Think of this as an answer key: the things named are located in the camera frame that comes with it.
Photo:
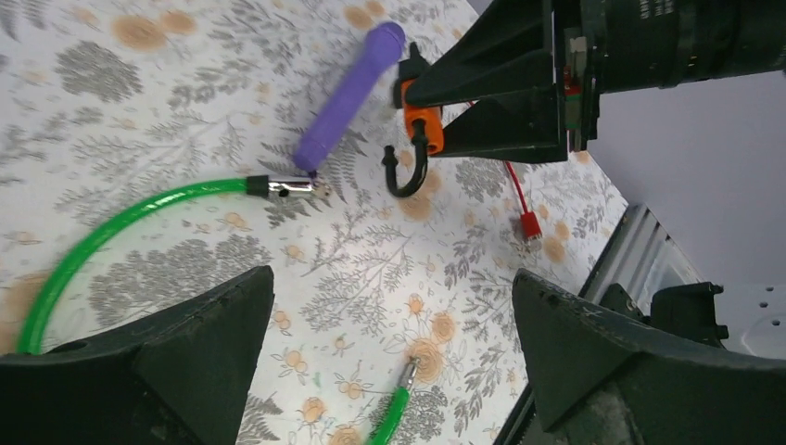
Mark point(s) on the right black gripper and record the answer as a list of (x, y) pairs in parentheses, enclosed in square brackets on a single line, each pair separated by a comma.
[(608, 47)]

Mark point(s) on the purple cylindrical handle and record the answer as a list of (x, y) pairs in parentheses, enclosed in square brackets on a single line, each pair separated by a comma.
[(382, 48)]

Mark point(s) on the orange black padlock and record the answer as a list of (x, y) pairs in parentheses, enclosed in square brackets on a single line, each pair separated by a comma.
[(423, 126)]

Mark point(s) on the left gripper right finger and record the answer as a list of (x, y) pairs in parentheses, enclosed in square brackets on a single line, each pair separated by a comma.
[(598, 377)]

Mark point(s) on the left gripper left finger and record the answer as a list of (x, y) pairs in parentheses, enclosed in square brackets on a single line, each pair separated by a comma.
[(177, 376)]

